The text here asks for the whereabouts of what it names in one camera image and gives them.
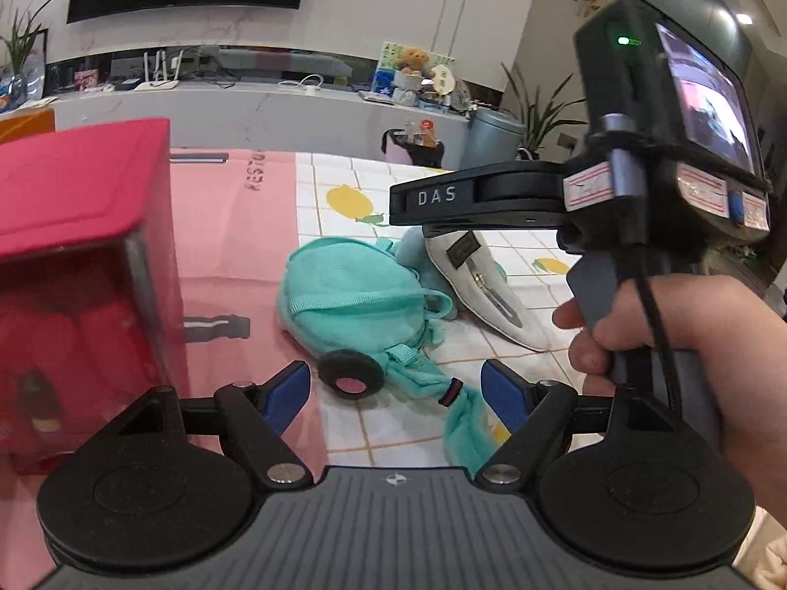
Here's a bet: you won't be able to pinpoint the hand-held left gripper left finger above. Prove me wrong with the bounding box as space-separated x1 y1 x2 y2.
114 361 313 491

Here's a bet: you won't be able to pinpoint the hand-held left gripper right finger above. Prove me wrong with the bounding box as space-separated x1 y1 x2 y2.
475 358 683 491

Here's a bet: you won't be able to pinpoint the teal plush backpack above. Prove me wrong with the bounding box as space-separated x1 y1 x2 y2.
276 227 511 480

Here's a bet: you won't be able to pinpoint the orange cardboard box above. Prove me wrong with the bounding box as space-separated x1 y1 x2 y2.
0 107 56 142

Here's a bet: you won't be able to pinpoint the person's right forearm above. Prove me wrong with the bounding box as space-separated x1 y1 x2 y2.
728 504 787 590

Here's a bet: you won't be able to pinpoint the person's right hand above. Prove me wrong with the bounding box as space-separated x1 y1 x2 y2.
552 273 787 508

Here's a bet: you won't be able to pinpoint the long leaf potted plant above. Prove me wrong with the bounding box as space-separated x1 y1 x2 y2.
501 61 588 161

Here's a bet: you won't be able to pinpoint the white plush zipper pouch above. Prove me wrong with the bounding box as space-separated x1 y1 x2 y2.
424 230 554 354

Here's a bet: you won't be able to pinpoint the grey trash can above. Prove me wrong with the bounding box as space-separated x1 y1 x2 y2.
461 107 526 170

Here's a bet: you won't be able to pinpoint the pink and black bin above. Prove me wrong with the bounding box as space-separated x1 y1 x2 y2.
381 119 445 168

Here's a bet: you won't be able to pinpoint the white marble TV bench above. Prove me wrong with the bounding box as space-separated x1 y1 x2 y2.
0 83 474 164

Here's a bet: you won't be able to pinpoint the red transparent storage box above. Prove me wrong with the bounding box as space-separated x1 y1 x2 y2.
0 117 191 474

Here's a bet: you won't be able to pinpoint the white router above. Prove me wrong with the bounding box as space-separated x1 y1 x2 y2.
134 49 181 92

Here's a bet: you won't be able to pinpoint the yellowish papers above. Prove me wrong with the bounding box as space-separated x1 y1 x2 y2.
0 97 59 113

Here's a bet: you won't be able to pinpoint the green plant in glass vase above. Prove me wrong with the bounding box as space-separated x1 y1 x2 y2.
0 0 59 105

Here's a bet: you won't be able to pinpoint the black cable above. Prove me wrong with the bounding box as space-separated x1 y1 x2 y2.
603 114 686 422

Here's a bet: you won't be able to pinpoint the white power strip cable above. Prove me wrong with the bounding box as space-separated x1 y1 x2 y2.
279 74 327 94

